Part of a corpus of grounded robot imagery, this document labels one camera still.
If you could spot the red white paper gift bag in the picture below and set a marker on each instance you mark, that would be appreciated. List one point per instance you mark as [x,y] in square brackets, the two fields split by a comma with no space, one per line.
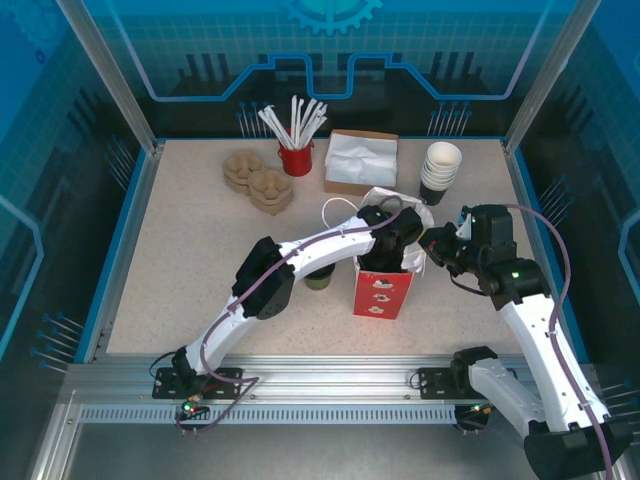
[382,300]

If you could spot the olive green paper cup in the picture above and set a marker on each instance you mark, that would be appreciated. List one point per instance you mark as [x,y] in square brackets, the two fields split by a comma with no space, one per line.
[318,285]

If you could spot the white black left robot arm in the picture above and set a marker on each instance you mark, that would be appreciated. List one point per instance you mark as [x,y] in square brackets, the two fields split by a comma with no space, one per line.
[325,245]

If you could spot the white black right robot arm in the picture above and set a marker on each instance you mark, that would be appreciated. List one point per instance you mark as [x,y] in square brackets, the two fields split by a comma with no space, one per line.
[540,340]

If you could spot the brown cardboard napkin box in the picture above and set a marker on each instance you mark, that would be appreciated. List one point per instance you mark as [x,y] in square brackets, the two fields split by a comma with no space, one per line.
[350,187]

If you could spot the stack of paper cups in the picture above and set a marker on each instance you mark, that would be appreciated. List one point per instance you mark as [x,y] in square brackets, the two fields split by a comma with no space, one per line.
[441,170]

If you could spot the white paper napkin stack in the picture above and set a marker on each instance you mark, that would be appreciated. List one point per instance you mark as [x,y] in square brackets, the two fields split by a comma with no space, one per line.
[360,160]

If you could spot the red metal straw bucket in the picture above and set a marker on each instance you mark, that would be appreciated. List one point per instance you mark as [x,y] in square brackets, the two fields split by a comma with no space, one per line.
[296,162]

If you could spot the tan pulp cup carrier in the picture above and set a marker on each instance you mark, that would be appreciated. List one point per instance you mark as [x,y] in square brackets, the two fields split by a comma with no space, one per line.
[270,211]
[240,165]

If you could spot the small connector board with LED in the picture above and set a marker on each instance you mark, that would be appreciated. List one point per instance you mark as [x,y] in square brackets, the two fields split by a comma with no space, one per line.
[480,410]
[192,410]

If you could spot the grey metal tray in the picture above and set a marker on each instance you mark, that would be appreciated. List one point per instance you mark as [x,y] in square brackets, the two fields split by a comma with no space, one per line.
[325,455]

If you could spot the side frame rail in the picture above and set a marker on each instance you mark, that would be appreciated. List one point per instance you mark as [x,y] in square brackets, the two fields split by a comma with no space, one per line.
[539,225]
[139,200]

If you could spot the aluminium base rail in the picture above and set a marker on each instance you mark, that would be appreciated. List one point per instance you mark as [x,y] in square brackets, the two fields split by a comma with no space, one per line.
[325,375]

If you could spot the aluminium frame post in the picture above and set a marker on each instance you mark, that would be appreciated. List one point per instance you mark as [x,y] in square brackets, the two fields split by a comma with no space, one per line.
[116,75]
[545,75]

